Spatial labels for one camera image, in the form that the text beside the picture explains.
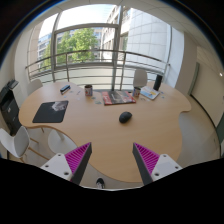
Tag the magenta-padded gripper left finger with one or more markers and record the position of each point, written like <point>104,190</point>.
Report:
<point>76,156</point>

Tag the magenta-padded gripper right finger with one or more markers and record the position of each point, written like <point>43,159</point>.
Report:
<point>148,158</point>

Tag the black computer mouse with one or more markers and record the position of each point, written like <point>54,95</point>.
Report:
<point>125,117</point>

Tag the black printed mouse pad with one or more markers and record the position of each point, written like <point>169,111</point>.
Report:
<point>48,113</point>

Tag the person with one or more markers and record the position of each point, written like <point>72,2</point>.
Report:
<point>100,183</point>

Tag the light blue booklet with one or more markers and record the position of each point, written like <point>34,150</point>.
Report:
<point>150,92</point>

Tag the blue and white cup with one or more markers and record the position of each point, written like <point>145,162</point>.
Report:
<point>136,92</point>

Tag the red magazine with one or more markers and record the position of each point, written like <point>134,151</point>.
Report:
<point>118,97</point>

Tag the black upright speaker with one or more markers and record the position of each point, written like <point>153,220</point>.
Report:
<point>157,82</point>

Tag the black office printer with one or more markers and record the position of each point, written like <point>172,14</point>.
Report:
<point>9,110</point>

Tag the metal railing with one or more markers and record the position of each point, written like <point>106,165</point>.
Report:
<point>96,51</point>

